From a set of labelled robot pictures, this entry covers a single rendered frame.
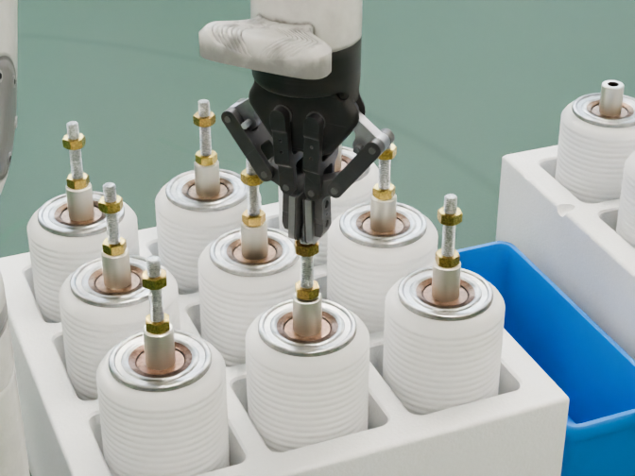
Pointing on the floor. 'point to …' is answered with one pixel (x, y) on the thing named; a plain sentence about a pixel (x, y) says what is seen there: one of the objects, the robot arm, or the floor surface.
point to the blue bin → (567, 360)
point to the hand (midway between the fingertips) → (306, 213)
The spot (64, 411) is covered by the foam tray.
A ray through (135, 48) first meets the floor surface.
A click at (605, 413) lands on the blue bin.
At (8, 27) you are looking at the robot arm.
